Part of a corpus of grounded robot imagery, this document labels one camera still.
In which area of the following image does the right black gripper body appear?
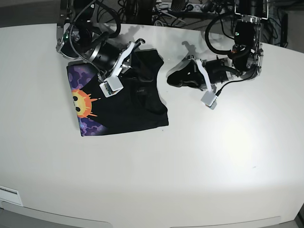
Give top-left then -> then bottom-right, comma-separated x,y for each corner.
89,42 -> 130,74

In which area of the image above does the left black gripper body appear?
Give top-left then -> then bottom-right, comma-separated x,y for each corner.
202,58 -> 234,85

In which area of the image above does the black T-shirt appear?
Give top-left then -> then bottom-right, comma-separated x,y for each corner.
66,49 -> 169,136

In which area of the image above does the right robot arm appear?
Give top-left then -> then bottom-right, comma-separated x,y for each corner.
56,0 -> 155,83

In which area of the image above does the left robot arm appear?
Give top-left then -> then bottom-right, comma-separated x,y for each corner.
167,0 -> 269,91

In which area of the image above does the white power strip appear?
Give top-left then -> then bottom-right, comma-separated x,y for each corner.
185,2 -> 224,14

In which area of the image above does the white label plate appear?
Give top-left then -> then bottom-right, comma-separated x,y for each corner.
0,186 -> 23,207

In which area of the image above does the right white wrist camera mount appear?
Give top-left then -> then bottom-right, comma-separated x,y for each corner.
99,38 -> 145,98

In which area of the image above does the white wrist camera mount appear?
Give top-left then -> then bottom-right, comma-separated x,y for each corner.
99,38 -> 145,98
187,55 -> 219,110

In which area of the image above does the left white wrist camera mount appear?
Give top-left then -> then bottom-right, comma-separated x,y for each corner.
187,55 -> 219,110

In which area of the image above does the black table pedestal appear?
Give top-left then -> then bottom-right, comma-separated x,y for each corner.
125,0 -> 155,25

